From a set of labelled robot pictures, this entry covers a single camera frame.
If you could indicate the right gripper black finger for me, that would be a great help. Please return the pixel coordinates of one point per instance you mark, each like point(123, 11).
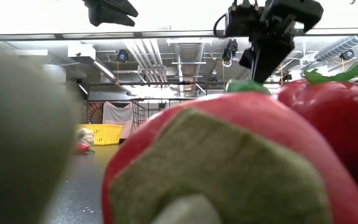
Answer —
point(269, 56)
point(246, 59)

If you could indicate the white round column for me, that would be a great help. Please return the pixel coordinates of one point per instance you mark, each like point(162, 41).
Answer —
point(54, 74)

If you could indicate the black rig frame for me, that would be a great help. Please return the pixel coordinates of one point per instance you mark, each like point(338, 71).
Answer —
point(135, 34)

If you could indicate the black ceiling speaker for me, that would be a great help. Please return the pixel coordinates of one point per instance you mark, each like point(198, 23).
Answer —
point(347, 54)
point(122, 56)

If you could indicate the blurred olive grey object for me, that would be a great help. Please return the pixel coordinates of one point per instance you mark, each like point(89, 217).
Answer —
point(20, 140)

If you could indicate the red round wall decoration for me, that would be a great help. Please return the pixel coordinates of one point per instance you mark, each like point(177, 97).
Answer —
point(94, 112)

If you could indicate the white ceiling unit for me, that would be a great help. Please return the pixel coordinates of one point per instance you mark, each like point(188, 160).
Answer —
point(81, 51)

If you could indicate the long red pepper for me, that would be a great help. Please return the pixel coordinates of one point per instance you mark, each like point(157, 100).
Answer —
point(259, 115)

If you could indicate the whitish knobbly vegetable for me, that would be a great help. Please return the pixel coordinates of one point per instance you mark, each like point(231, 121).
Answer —
point(85, 136)

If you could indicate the spiral silver ceiling duct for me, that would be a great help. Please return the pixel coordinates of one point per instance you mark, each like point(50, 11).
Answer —
point(337, 48)

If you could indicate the green bell pepper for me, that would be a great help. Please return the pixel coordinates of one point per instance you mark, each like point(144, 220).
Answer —
point(245, 86)

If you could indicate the yellow plastic basket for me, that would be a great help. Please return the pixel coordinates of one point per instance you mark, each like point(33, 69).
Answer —
point(107, 134)

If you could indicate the small red vegetable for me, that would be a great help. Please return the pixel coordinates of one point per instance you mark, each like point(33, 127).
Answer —
point(81, 147)

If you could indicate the black hanging ceiling device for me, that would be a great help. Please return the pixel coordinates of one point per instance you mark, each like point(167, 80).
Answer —
point(230, 49)

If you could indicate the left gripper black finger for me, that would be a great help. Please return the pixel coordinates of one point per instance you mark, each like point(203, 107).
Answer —
point(123, 7)
point(101, 15)

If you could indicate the white hanging cloth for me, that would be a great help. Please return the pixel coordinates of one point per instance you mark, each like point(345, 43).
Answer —
point(117, 118)

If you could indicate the red tomato with green calyx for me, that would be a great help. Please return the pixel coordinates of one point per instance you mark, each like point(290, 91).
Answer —
point(337, 118)

